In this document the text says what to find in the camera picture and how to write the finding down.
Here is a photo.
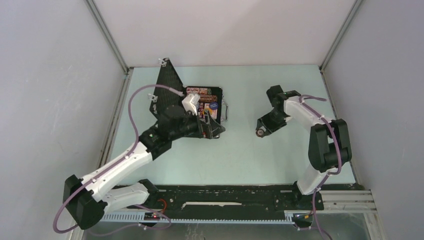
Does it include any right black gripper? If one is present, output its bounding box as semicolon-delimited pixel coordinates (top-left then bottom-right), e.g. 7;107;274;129
256;109;287;138

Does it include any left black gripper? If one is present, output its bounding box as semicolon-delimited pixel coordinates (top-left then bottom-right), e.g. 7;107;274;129
170;108;225;141

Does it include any black poker case base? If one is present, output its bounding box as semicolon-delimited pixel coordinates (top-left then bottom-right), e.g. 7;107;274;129
182;86;223;125

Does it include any red playing card deck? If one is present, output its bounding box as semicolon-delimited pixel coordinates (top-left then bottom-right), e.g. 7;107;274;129
203;103;218;119

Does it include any poker chip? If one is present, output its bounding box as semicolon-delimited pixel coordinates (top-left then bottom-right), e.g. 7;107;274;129
255;129;265;138

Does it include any aluminium rail frame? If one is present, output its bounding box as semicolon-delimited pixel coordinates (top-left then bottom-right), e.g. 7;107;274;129
99;189;378;215

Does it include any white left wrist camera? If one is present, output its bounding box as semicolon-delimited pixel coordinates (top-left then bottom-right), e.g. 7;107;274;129
181;93;201;116

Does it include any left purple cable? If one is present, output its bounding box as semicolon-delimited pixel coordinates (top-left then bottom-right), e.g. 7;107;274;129
52;84;185;235

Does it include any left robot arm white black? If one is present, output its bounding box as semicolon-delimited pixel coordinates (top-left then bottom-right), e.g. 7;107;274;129
60;105;226;230

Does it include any blue small blind button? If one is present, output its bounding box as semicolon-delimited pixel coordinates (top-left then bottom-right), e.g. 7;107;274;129
208;101;219;111

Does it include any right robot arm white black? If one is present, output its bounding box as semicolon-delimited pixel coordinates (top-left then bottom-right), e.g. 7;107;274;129
255;85;352;209

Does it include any top red chip row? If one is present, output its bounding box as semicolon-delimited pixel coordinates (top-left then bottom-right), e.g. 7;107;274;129
185;87;212;95

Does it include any red dice strip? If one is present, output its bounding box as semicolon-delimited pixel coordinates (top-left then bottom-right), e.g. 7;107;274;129
197;102;204;118

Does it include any white cable duct strip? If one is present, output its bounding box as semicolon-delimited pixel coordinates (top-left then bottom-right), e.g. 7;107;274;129
99;213;296;225

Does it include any silver case handle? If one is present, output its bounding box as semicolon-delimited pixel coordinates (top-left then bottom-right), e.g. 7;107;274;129
221;100;229;122

